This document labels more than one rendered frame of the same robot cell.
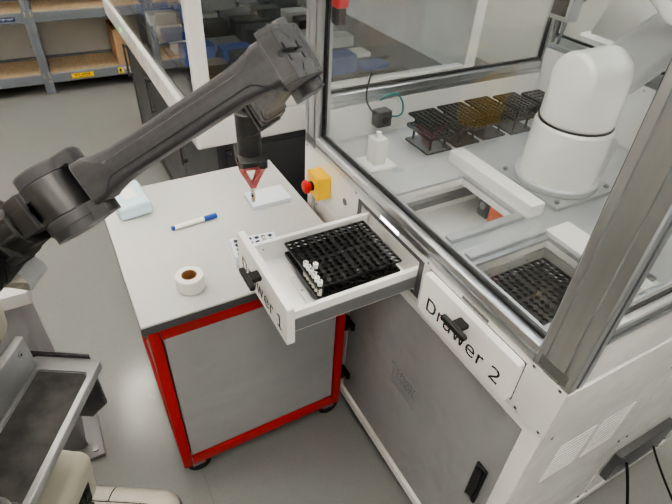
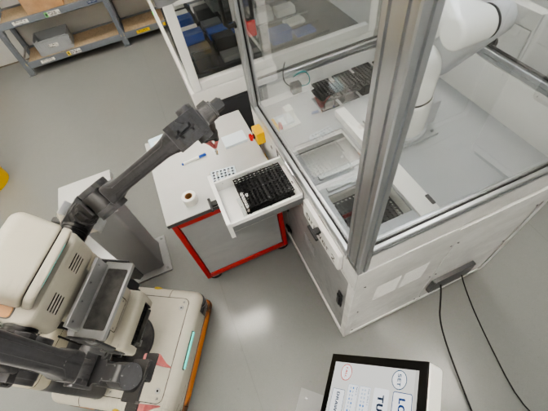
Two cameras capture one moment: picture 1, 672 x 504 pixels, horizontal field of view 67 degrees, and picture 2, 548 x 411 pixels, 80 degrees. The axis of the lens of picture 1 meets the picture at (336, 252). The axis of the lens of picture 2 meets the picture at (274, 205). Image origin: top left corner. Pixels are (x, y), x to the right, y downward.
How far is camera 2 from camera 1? 0.46 m
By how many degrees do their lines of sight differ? 19
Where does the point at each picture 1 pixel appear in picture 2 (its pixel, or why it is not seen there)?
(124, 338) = not seen: hidden behind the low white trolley
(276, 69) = (176, 144)
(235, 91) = (161, 155)
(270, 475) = (251, 281)
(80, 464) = (139, 296)
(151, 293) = (171, 205)
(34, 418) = (108, 291)
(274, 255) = (230, 184)
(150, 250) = (171, 178)
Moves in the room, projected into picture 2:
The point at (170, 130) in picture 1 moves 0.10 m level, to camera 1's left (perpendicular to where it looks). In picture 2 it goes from (136, 173) to (103, 172)
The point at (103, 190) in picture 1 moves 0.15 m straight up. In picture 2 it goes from (115, 199) to (85, 165)
